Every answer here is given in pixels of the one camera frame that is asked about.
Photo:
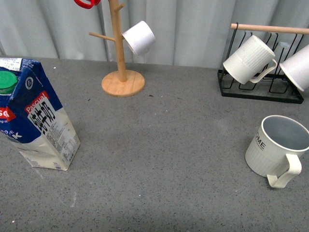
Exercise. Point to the cream ribbed mug on rack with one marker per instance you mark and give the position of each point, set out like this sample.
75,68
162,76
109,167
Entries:
251,62

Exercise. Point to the wooden mug tree stand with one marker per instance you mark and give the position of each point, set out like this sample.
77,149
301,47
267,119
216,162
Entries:
123,82

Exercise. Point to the white mug on tree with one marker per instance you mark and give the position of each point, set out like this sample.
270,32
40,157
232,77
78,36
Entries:
139,38

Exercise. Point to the red mug on tree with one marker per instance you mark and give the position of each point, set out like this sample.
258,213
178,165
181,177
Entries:
87,4

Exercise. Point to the black wire mug rack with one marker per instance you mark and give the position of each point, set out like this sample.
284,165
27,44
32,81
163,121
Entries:
275,86

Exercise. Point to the cream ribbed mug grey inside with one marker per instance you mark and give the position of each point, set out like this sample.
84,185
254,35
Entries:
276,149

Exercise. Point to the white mug black handle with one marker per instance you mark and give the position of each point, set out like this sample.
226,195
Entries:
296,68

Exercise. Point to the blue white milk carton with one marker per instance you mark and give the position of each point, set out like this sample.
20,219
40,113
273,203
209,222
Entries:
32,116

